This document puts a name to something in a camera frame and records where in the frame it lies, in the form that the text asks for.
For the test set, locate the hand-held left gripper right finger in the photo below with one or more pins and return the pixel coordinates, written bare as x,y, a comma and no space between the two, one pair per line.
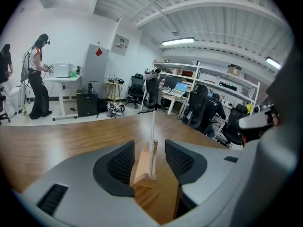
189,164

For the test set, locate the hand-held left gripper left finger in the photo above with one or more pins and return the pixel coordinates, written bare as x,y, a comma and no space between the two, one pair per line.
78,174

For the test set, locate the wooden stand with clear sheet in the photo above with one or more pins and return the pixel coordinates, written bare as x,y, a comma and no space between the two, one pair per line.
142,169

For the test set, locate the wooden table with metal legs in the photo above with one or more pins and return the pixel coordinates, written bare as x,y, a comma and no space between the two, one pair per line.
47,145

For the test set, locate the black office chair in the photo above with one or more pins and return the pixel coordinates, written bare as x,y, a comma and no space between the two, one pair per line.
136,86
195,103
3,110
236,122

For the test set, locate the wooden desk with white legs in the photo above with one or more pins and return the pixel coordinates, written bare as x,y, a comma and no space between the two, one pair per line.
174,99

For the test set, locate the black cabinet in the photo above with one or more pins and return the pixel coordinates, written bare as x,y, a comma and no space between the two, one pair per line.
86,103

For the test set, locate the white and black floor device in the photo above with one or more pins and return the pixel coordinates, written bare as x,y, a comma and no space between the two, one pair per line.
116,109

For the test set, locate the open laptop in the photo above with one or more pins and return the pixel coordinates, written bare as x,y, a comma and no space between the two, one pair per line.
180,89

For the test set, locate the grey office chair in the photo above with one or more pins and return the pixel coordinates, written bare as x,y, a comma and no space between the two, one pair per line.
151,91

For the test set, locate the black monitor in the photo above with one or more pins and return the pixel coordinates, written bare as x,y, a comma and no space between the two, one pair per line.
171,81

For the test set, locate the black bottle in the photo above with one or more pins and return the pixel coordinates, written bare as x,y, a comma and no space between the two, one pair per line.
90,87

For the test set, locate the white standing desk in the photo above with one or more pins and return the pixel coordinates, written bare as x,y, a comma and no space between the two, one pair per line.
62,79

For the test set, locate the yellow round side table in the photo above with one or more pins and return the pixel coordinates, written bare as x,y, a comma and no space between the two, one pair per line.
113,84

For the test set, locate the white shelving unit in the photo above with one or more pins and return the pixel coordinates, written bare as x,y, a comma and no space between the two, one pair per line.
213,70

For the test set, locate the black router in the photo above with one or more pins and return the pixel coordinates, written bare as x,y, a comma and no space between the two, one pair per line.
112,79

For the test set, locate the green bottle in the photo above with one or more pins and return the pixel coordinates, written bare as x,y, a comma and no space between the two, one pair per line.
73,72

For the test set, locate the cardboard box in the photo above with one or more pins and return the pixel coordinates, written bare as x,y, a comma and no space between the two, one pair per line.
234,70

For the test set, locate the white box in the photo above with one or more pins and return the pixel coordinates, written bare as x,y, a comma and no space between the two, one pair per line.
62,70

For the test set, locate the ceiling light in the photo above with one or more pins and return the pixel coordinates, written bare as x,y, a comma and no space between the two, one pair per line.
177,41
273,63

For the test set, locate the wall electrical panel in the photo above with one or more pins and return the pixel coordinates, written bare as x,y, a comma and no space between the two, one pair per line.
120,45

